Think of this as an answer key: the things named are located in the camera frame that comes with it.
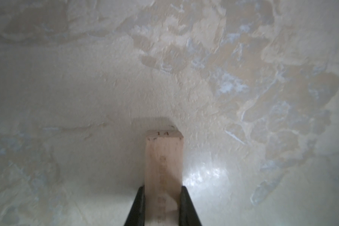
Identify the plain wood block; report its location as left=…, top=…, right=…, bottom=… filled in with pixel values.
left=145, top=130, right=184, bottom=226

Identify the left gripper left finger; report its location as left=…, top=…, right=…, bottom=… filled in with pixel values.
left=124, top=186, right=145, bottom=226

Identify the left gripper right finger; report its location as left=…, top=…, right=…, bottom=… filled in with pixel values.
left=179, top=186, right=202, bottom=226

